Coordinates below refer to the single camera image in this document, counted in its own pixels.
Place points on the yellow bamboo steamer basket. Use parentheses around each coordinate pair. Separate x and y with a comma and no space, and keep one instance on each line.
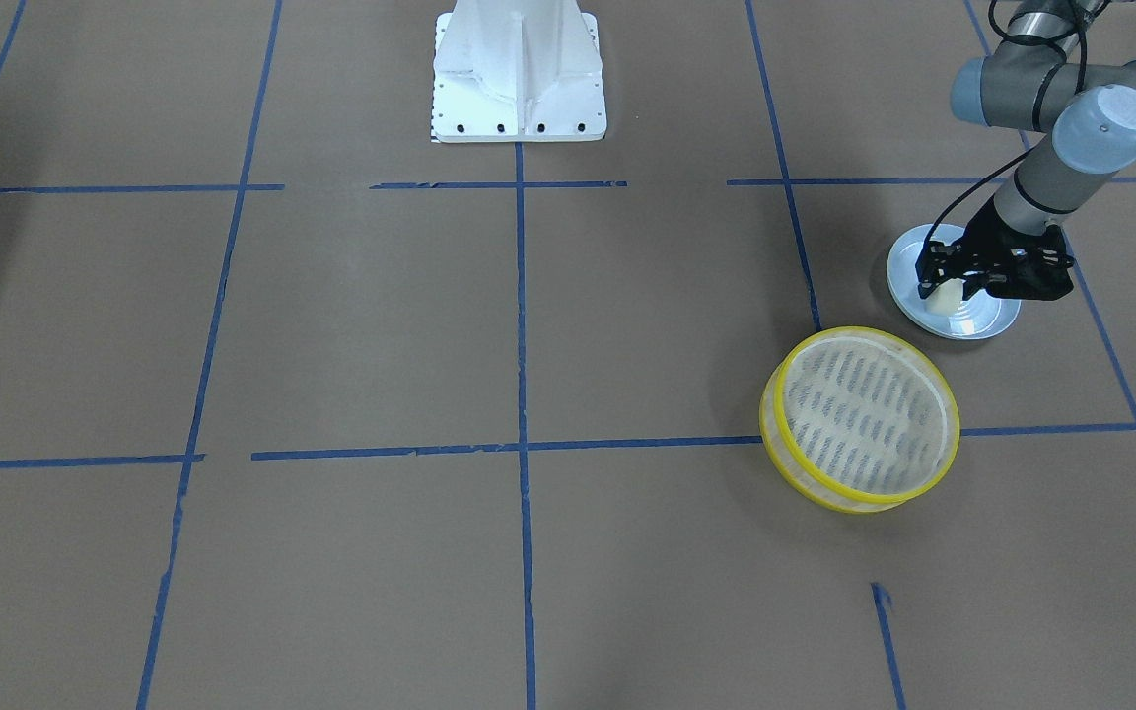
(859,421)

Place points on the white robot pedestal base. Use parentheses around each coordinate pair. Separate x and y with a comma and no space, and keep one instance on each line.
(508,71)

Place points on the light blue plate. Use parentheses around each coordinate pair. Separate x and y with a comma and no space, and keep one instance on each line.
(979,319)

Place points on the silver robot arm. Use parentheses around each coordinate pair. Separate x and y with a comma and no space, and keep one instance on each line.
(1039,79)

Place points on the white steamed bun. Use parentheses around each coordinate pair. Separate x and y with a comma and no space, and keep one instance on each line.
(946,299)

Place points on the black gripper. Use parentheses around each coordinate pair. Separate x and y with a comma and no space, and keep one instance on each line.
(986,242)

